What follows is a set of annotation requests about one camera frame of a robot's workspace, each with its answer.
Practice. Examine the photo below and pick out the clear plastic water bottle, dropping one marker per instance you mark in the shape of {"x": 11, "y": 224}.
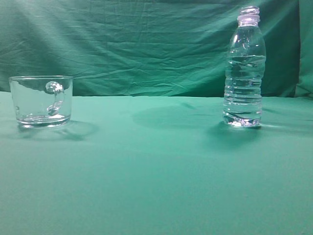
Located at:
{"x": 244, "y": 71}

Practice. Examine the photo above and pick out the green table cloth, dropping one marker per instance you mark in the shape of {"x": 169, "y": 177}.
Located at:
{"x": 158, "y": 166}

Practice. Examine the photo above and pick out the green backdrop cloth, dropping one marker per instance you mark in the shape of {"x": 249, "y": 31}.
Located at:
{"x": 152, "y": 47}

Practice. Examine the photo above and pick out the clear glass mug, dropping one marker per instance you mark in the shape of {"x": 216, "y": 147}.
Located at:
{"x": 42, "y": 101}

